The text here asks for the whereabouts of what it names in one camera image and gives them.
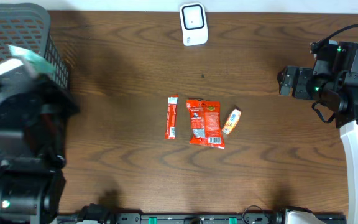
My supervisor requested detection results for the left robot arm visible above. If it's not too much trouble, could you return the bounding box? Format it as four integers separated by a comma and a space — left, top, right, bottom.
0, 57, 79, 223

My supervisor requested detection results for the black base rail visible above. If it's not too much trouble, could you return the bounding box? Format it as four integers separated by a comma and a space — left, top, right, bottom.
52, 213, 347, 224

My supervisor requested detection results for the white barcode scanner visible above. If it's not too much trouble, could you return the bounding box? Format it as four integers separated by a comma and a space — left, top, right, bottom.
179, 2, 208, 47

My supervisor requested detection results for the large red snack bag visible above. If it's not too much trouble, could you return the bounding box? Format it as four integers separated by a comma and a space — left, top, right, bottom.
186, 99, 225, 149

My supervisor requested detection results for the grey plastic mesh basket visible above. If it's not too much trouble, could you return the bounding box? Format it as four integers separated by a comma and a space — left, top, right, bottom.
0, 3, 70, 93

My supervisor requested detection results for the teal wet wipes packet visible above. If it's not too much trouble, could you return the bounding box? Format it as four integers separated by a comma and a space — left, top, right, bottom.
8, 45, 56, 75

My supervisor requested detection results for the small orange snack packet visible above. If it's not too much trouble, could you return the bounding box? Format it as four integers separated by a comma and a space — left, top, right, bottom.
222, 108, 242, 134

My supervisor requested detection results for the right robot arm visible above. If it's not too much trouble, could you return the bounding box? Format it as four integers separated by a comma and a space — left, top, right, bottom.
277, 42, 358, 223

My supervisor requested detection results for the slim red stick packet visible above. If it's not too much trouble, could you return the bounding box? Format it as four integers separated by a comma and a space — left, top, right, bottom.
165, 95, 178, 139

